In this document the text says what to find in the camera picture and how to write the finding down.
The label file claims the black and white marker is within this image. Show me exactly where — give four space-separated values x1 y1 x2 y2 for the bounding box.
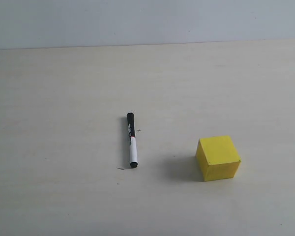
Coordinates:
127 112 138 168

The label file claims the yellow foam cube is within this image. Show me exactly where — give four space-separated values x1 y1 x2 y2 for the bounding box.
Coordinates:
195 135 241 181

